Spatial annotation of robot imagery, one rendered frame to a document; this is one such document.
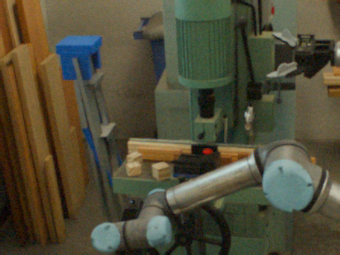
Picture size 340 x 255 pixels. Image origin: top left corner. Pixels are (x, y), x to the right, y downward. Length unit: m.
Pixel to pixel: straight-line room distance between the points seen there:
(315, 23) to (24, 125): 2.03
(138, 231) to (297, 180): 0.43
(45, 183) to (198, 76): 1.63
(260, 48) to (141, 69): 2.40
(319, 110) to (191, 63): 2.64
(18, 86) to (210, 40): 1.51
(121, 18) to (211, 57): 2.52
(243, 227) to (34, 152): 1.56
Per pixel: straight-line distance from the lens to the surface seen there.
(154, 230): 1.74
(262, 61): 2.40
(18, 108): 3.45
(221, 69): 2.20
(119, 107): 4.84
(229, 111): 2.39
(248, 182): 1.78
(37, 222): 3.70
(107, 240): 1.76
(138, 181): 2.30
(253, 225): 2.27
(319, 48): 2.05
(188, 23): 2.15
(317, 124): 4.78
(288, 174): 1.58
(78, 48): 2.96
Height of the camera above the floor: 1.91
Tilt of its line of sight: 25 degrees down
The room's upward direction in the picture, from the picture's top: 2 degrees counter-clockwise
